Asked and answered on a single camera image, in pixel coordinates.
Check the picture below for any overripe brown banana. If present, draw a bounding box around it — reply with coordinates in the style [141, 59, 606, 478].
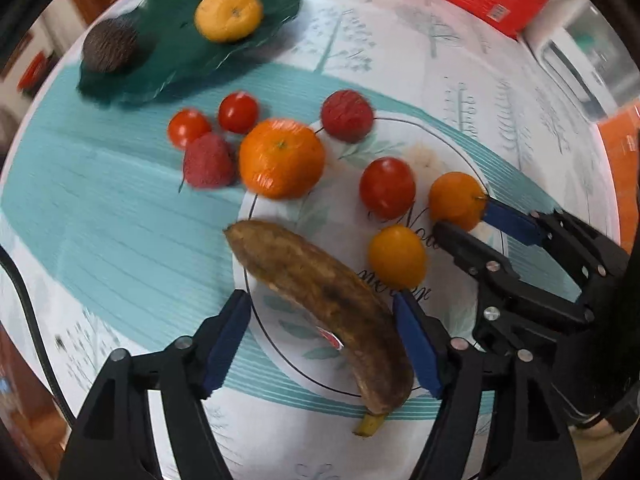
[223, 220, 416, 437]

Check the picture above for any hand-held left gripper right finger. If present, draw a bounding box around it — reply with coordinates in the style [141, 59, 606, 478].
[391, 290, 583, 480]

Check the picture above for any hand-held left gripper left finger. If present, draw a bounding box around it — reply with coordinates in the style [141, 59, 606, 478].
[59, 289, 252, 480]

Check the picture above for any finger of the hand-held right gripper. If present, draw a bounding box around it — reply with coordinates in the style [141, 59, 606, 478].
[482, 199, 630, 301]
[432, 221, 596, 356]

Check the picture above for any large orange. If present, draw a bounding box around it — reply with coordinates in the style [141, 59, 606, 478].
[238, 118, 327, 199]

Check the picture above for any red strawberry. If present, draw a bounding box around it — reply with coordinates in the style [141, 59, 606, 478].
[320, 90, 375, 143]
[179, 132, 236, 193]

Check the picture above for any yellow mandarin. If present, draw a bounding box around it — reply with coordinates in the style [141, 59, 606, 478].
[194, 0, 264, 43]

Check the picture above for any teal placemat with round print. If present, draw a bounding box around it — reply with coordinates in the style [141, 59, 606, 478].
[0, 62, 581, 418]

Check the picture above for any white tree-print tablecloth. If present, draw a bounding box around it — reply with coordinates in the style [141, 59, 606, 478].
[0, 0, 616, 480]

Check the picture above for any yellow-orange tomato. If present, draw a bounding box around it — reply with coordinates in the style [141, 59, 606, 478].
[368, 225, 428, 288]

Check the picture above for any black cable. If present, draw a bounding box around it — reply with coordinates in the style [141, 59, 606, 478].
[0, 245, 76, 421]

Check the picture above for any small red tomato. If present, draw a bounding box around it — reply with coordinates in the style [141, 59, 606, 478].
[167, 108, 212, 150]
[218, 91, 260, 134]

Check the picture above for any dark green scalloped plate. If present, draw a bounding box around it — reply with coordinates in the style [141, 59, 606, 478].
[76, 0, 302, 110]

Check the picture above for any dark brown avocado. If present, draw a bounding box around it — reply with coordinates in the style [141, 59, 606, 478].
[81, 17, 142, 75]

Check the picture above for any large red tomato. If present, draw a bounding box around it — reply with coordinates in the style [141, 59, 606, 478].
[359, 157, 417, 220]

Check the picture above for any white countertop appliance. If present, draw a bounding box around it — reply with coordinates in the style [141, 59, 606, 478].
[520, 25, 621, 121]

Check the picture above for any small orange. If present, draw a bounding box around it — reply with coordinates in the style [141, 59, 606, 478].
[428, 172, 488, 232]

